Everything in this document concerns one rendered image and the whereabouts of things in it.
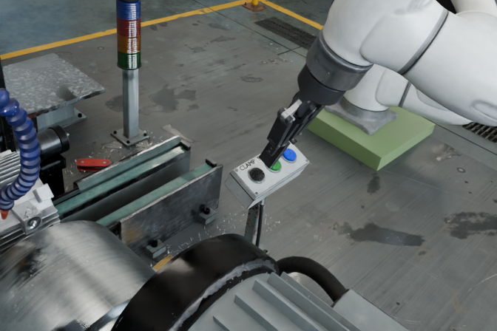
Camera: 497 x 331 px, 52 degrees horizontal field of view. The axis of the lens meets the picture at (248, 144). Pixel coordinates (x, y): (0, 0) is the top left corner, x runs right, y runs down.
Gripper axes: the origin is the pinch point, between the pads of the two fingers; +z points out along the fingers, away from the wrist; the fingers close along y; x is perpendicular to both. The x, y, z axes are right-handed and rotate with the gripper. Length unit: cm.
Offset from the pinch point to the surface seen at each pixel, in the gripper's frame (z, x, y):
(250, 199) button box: 9.9, 2.8, 3.5
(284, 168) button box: 8.1, 1.7, -6.7
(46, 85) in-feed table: 49, -65, 1
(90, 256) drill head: -2.3, 0.6, 38.8
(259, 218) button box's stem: 18.8, 5.2, -2.0
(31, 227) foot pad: 14.8, -14.0, 37.1
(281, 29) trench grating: 177, -145, -277
